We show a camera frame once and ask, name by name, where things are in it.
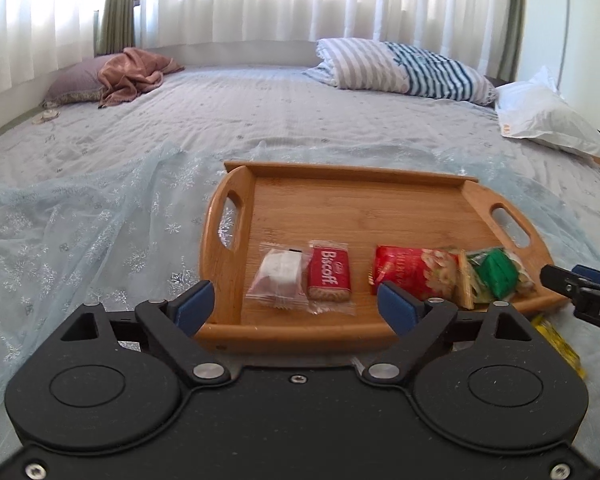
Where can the pink cloth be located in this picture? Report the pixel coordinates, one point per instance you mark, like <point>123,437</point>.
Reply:
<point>135,72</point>

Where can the wooden tray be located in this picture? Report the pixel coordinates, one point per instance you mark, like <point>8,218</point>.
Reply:
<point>355,210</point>

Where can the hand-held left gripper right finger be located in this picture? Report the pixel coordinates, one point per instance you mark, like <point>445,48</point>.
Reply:
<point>397,307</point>

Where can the tan snack packet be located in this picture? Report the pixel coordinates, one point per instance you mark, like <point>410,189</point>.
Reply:
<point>464,280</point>

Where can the grey-green curtain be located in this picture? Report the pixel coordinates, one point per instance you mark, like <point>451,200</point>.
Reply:
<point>117,5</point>
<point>512,10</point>

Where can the bed with grey sheet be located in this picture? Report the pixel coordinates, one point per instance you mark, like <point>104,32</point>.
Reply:
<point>280,110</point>

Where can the red biscuit packet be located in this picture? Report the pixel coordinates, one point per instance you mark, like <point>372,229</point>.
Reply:
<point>327,270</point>

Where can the red and white snack packet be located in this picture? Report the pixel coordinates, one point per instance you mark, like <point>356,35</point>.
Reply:
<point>410,265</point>

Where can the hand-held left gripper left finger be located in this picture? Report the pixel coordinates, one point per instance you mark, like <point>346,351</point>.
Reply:
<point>195,305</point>

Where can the small pale object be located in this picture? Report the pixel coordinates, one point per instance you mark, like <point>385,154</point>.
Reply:
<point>46,116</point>

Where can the yellow snack packet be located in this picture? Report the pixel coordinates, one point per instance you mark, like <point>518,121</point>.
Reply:
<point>560,345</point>

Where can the green snack packet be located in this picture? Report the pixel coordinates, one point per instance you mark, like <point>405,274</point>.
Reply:
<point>497,270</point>

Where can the purple pillow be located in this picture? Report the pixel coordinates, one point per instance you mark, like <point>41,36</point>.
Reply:
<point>77,82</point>

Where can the white wardrobe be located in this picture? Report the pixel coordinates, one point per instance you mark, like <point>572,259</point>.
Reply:
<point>580,20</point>

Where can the white pillow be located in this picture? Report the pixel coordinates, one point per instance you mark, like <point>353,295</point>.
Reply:
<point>550,120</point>

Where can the white candy packet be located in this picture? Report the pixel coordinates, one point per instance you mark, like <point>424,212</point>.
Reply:
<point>280,270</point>

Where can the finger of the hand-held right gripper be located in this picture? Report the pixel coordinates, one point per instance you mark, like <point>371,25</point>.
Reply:
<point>560,282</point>
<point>595,275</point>

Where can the white sheer curtain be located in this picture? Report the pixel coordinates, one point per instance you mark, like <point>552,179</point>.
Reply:
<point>280,0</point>

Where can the striped pillow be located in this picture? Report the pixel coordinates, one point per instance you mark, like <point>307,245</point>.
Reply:
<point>380,67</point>

